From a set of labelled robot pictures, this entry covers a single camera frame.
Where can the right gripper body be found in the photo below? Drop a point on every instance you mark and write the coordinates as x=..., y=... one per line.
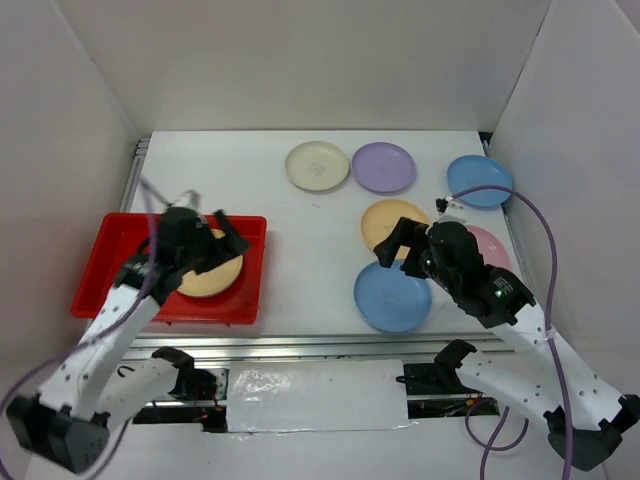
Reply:
x=442, y=274

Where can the red plastic bin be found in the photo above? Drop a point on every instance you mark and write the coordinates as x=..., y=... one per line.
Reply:
x=118, y=238

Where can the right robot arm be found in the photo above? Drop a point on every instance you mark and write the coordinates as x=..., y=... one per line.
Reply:
x=584, y=416

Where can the cream plate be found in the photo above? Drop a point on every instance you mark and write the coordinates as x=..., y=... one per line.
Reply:
x=317, y=166

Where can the pink plate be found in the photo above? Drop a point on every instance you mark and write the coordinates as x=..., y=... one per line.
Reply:
x=490, y=247

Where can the yellow plate middle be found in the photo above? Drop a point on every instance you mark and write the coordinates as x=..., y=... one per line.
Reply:
x=380, y=218

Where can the blue plate front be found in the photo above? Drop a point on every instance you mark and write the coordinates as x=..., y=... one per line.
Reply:
x=390, y=301

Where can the blue plate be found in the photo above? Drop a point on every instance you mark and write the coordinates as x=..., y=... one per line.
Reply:
x=390, y=301
x=471, y=171

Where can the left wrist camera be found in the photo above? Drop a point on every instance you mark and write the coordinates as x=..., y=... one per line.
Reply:
x=190, y=200

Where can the yellow plate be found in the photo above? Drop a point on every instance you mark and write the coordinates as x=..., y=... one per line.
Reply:
x=213, y=282
x=380, y=218

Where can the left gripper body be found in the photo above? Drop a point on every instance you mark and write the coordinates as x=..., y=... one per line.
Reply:
x=205, y=253

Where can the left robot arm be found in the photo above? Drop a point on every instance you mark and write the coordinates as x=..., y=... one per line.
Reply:
x=69, y=419

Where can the white foil-taped cover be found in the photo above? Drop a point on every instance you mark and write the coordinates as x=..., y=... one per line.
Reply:
x=322, y=396

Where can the blue plate back right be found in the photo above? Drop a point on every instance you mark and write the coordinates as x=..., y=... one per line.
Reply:
x=471, y=171

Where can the yellow plate front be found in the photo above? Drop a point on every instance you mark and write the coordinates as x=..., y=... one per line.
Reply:
x=213, y=282

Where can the aluminium frame rail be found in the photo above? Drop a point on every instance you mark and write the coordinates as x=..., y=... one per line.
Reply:
x=416, y=347

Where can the purple plate back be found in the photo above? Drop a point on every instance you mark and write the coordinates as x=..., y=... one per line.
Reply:
x=383, y=167

